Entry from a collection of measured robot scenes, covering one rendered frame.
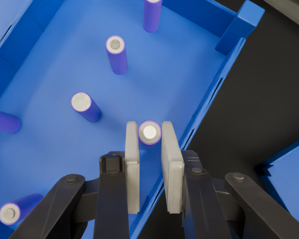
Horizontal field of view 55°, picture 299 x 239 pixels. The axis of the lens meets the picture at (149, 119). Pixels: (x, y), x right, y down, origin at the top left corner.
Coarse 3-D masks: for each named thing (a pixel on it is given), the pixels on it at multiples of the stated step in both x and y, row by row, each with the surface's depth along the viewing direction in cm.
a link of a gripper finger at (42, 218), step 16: (64, 176) 13; (80, 176) 13; (48, 192) 12; (64, 192) 12; (80, 192) 12; (48, 208) 11; (64, 208) 11; (32, 224) 10; (48, 224) 10; (64, 224) 11; (80, 224) 13
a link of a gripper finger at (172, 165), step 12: (168, 132) 18; (168, 144) 16; (168, 156) 15; (180, 156) 15; (168, 168) 15; (180, 168) 14; (168, 180) 15; (180, 180) 14; (168, 192) 15; (180, 192) 15; (168, 204) 15; (180, 204) 15
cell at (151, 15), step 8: (144, 0) 27; (152, 0) 27; (160, 0) 27; (144, 8) 28; (152, 8) 27; (160, 8) 28; (144, 16) 30; (152, 16) 29; (144, 24) 31; (152, 24) 31; (152, 32) 33
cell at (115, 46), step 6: (114, 36) 26; (108, 42) 26; (114, 42) 26; (120, 42) 26; (108, 48) 26; (114, 48) 26; (120, 48) 26; (108, 54) 27; (114, 54) 26; (120, 54) 26; (126, 54) 28; (114, 60) 27; (120, 60) 28; (126, 60) 29; (114, 66) 29; (120, 66) 29; (126, 66) 31; (114, 72) 32; (120, 72) 31
